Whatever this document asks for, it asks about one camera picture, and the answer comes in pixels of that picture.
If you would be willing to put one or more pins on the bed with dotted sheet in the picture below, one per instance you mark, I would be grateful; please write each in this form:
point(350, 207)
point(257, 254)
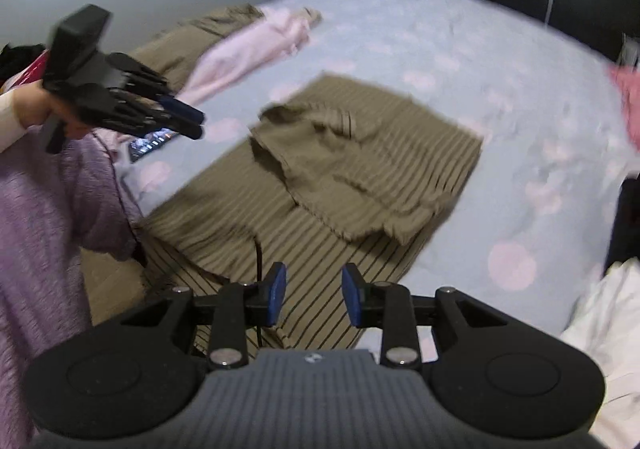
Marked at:
point(475, 94)

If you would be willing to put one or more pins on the pale pink garment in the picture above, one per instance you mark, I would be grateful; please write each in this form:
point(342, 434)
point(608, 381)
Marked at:
point(250, 49)

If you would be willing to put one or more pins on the red plastic item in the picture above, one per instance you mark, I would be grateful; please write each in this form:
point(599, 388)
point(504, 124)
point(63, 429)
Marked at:
point(31, 71)

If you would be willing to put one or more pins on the dark bundle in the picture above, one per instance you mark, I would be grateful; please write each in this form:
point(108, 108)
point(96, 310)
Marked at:
point(15, 58)

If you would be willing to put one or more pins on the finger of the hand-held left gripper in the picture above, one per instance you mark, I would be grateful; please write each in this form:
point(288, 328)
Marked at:
point(182, 110)
point(187, 130)

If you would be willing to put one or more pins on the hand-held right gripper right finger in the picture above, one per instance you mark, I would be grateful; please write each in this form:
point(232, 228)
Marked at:
point(350, 294)

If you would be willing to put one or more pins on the white cloth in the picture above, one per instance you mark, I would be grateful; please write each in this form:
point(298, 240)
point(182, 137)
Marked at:
point(610, 329)

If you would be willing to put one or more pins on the black smartphone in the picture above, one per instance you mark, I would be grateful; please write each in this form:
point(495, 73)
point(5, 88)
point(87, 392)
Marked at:
point(150, 145)

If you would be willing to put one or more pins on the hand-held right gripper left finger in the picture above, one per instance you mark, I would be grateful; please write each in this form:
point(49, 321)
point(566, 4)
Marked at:
point(277, 291)

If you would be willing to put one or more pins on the person's left forearm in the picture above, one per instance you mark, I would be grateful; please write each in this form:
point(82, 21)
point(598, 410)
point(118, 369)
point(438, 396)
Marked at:
point(7, 124)

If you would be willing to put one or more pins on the tan striped garment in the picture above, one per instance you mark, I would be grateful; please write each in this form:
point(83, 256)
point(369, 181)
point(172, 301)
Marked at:
point(360, 169)
point(200, 34)

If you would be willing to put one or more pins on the black cloth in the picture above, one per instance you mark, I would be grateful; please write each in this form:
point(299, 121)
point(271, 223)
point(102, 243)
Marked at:
point(625, 224)

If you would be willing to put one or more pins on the person's left hand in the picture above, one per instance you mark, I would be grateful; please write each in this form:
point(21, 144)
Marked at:
point(30, 104)

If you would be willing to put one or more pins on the pink pillow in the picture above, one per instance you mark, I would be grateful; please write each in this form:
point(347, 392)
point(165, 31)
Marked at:
point(629, 99)

